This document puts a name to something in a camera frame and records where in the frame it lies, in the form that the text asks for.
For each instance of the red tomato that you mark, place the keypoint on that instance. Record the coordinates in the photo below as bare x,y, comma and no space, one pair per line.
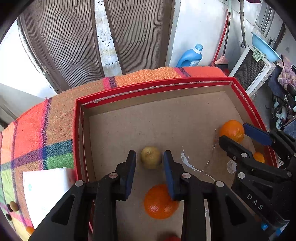
172,238

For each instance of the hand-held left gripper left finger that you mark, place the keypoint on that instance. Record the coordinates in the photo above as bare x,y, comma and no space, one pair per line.
131,173

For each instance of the blue plastic basin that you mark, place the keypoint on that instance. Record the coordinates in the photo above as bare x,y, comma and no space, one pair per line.
263,45

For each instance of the pale wooden pole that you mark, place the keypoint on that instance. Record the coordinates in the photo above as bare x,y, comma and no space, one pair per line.
241,23

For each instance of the colourful plaid blanket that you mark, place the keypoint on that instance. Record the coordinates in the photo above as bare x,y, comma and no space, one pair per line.
30,143

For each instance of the green-brown kiwi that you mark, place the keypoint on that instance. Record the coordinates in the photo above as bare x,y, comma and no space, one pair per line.
151,157

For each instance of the parked scooter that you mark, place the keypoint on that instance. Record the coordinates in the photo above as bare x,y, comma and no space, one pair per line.
283,109

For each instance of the quilted purple garment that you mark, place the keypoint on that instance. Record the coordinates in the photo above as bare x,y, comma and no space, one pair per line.
286,71

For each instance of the red cardboard box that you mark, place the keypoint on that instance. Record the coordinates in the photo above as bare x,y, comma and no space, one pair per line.
161,115

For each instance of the large orange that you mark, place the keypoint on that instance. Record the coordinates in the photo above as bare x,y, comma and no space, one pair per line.
232,131

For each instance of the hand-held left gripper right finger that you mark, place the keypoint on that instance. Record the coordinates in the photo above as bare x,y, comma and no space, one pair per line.
170,176

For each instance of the white air conditioner unit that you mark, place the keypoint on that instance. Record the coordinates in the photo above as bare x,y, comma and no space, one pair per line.
249,71

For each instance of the red broom and dustpan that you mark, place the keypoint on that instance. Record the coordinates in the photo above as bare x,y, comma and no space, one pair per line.
225,34

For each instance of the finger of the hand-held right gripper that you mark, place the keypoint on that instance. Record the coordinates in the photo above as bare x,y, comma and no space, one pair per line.
256,136
231,147

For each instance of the white framed window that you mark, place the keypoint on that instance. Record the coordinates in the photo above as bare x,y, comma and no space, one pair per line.
268,14

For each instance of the small green-brown fruit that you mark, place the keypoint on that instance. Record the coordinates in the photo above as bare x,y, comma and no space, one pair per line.
13,206

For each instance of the ribbed metal double door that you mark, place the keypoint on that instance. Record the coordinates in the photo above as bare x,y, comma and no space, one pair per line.
69,41

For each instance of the blue detergent bottle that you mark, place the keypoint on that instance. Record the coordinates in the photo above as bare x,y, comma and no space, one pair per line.
190,58

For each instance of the green checked cloth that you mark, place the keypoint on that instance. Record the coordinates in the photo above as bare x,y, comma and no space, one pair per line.
257,55

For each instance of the white tissue pack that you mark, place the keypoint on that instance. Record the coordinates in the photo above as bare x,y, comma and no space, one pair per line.
46,192

